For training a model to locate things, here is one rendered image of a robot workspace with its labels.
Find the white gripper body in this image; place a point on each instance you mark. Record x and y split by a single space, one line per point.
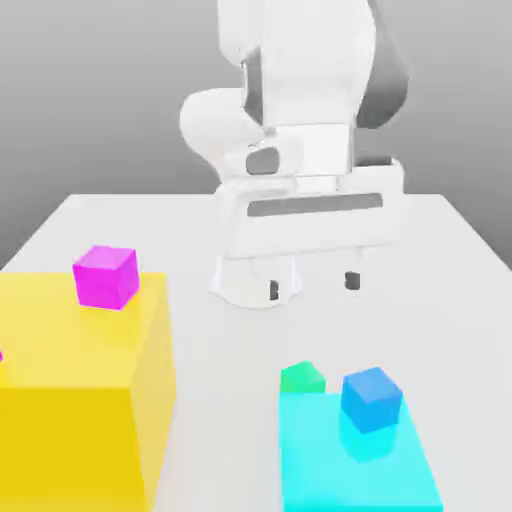
312 230

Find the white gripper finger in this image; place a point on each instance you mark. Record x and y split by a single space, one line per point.
274 290
352 280

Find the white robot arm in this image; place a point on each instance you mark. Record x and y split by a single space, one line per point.
316 64

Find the small green cube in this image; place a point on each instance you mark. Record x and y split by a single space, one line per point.
300 378

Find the small blue cube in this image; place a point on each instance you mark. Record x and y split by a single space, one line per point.
370 400

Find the small cyan cube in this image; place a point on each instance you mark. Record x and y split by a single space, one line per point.
366 446

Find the small magenta cube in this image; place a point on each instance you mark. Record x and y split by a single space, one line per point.
104 280

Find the large cyan box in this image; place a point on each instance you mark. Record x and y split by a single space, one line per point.
320 460

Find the large yellow box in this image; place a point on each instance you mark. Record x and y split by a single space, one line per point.
68 420

